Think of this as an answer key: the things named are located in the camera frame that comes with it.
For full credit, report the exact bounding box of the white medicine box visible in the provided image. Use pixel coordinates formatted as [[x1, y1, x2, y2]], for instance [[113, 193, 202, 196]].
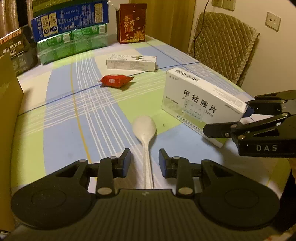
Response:
[[162, 68, 247, 148]]

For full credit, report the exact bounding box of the white plastic spoon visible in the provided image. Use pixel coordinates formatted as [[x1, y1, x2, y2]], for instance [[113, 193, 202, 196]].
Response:
[[132, 115, 156, 189]]

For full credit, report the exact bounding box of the red candy packet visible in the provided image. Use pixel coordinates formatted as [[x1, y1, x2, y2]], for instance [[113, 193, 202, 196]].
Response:
[[100, 74, 134, 88]]

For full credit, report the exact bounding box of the long white ointment box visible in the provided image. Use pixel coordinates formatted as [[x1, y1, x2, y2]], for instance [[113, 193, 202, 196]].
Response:
[[106, 54, 157, 72]]

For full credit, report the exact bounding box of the quilted olive chair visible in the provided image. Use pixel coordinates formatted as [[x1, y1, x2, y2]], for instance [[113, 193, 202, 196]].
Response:
[[188, 11, 260, 87]]

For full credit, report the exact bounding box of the wooden door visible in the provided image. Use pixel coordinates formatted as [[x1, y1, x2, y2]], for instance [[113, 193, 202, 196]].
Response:
[[130, 0, 196, 53]]

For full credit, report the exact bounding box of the brown cardboard box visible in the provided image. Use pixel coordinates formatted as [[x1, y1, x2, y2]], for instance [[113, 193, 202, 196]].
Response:
[[0, 54, 23, 232]]

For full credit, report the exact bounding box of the green drink pack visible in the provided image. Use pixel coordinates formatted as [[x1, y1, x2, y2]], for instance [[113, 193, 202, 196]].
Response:
[[37, 24, 108, 65]]

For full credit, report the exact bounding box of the red gift box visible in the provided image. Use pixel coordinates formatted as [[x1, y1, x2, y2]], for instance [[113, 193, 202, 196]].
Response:
[[116, 4, 147, 44]]

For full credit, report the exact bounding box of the black Hongli box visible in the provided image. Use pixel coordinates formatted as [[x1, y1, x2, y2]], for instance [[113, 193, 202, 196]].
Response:
[[1, 25, 38, 76]]

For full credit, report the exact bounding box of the blue milk carton box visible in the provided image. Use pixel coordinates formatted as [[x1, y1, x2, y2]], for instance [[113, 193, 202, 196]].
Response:
[[31, 1, 109, 42]]

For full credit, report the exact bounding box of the black power cable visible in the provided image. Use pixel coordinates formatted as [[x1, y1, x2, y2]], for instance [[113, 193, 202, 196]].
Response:
[[191, 0, 211, 58]]

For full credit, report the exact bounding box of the wall double socket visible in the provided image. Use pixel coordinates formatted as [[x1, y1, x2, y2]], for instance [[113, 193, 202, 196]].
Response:
[[212, 0, 236, 11]]

